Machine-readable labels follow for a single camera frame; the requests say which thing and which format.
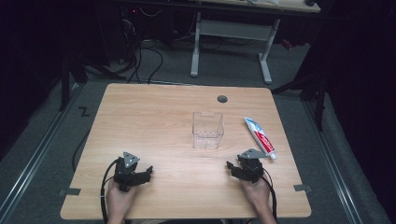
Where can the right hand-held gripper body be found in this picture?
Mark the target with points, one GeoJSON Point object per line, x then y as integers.
{"type": "Point", "coordinates": [252, 168]}

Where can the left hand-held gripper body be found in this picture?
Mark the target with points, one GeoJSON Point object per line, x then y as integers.
{"type": "Point", "coordinates": [126, 175]}

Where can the white red blue toothpaste tube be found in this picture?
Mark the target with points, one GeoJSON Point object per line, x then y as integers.
{"type": "Point", "coordinates": [261, 138]}

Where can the clear plastic box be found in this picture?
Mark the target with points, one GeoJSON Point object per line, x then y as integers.
{"type": "Point", "coordinates": [208, 130]}

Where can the person's left hand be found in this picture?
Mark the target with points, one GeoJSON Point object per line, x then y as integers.
{"type": "Point", "coordinates": [120, 200]}

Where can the person's right hand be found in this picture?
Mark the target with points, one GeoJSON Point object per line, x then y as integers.
{"type": "Point", "coordinates": [257, 194]}

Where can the grey tape strip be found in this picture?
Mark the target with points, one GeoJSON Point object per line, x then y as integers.
{"type": "Point", "coordinates": [72, 191]}
{"type": "Point", "coordinates": [302, 187]}

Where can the grey table grommet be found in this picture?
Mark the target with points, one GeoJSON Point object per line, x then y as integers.
{"type": "Point", "coordinates": [222, 99]}

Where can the black metal stand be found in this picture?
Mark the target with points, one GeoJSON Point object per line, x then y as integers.
{"type": "Point", "coordinates": [65, 84]}
{"type": "Point", "coordinates": [320, 102]}

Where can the small red object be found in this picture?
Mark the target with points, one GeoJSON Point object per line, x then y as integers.
{"type": "Point", "coordinates": [287, 44]}

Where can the desk with white legs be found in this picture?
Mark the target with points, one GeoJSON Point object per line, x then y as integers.
{"type": "Point", "coordinates": [236, 29]}

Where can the metal floor rail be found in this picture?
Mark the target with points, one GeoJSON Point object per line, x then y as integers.
{"type": "Point", "coordinates": [336, 168]}
{"type": "Point", "coordinates": [34, 158]}

